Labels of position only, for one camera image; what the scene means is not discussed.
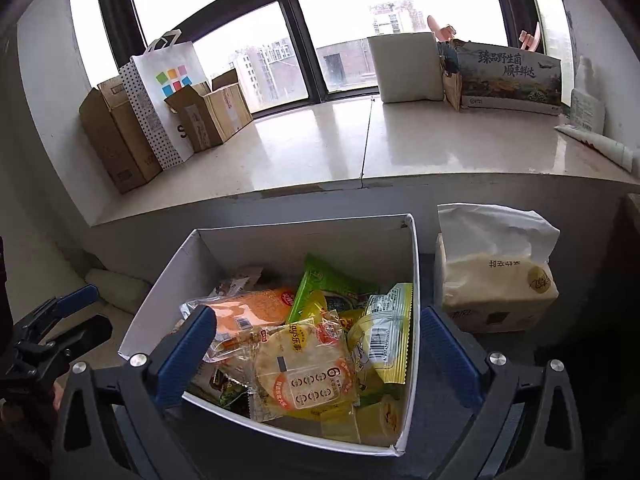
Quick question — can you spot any yellow striped snack packet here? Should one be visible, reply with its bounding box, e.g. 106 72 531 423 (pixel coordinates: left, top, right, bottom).
346 282 413 386

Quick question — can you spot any dark green snack packet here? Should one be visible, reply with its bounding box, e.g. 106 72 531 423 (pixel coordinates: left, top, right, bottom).
190 365 251 416

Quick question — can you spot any clear bread packet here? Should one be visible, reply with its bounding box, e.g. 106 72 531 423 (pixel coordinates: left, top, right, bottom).
205 332 261 386

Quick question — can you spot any white foam box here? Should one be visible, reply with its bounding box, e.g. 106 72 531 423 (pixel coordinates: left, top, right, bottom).
367 31 446 104

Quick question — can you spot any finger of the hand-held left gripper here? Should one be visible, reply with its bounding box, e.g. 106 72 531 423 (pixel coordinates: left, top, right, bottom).
12 284 100 342
15 314 113 376

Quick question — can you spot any yellow tissue pack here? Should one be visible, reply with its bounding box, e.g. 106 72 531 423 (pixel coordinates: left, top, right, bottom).
434 203 561 333

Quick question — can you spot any white cardboard box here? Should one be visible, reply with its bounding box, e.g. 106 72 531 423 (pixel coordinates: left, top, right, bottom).
117 214 420 457

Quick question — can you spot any white dotted paper bag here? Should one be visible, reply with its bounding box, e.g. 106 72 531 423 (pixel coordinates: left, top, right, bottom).
120 30 211 171

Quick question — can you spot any white pouch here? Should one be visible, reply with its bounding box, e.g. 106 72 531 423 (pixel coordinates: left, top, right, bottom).
570 55 606 136

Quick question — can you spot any white tube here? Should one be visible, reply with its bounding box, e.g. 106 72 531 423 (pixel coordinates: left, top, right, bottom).
554 122 636 171

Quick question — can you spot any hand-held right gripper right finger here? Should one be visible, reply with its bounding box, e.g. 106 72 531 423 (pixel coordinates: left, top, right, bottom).
420 305 586 480

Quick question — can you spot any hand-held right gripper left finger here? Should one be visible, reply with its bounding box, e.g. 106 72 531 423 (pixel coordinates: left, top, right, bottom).
50 304 218 480

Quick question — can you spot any person's left hand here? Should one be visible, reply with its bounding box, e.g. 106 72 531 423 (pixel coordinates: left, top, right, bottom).
0 384 64 431

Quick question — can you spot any landscape printed box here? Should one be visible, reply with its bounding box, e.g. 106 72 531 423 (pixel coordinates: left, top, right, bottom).
455 40 563 117

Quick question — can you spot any black window frame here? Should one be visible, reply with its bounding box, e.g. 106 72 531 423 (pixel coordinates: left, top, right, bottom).
92 0 576 121

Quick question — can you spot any orange snack packet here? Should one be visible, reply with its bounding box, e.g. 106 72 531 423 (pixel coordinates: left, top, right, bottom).
180 286 297 341

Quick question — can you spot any pale yellow snack packet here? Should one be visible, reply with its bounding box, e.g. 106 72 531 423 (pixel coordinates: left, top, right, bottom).
320 392 401 448

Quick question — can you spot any brown and white snack packet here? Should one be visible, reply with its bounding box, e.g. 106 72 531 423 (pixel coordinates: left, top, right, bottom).
207 266 263 301

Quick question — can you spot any open brown cardboard box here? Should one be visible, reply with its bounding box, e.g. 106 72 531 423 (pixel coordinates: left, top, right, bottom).
164 67 254 153

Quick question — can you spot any round cracker packet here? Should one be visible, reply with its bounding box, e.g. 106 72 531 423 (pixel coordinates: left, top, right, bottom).
250 317 361 421

